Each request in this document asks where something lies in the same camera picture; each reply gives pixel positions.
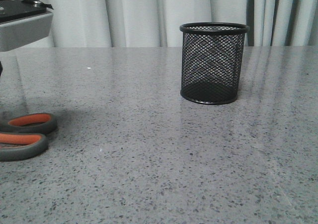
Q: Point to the black mesh metal bucket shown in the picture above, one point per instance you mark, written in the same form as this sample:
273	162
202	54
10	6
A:
211	61

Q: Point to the grey pleated curtain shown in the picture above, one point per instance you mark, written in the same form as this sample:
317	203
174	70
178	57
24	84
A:
155	23

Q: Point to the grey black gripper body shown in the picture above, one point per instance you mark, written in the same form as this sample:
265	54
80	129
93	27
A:
23	22

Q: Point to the grey orange handled scissors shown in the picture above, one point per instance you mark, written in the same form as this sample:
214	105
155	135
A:
25	136

